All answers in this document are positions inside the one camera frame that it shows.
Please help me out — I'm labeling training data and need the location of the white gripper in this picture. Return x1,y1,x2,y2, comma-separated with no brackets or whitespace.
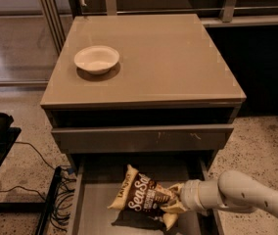
161,179,226,213

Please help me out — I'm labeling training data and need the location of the brown chip bag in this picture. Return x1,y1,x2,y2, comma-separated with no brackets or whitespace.
109,164,179,230

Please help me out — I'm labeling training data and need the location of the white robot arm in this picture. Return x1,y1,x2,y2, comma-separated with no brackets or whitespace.
161,170,278,218

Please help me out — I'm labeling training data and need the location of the open grey middle drawer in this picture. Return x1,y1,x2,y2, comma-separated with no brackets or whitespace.
68,153,224,235

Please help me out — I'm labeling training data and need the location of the grey drawer cabinet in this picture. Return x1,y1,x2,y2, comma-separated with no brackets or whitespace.
39,13,247,235

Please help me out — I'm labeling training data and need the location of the grey top drawer front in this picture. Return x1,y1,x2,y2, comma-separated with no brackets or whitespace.
52,124,233,154

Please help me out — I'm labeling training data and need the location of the white paper bowl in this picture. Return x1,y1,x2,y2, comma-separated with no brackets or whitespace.
73,45,119,74

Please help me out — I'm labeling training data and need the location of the black side table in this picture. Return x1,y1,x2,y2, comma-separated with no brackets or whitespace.
0,127,62,235

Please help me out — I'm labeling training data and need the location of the black cable bundle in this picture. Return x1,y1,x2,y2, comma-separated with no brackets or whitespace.
0,141,78,233

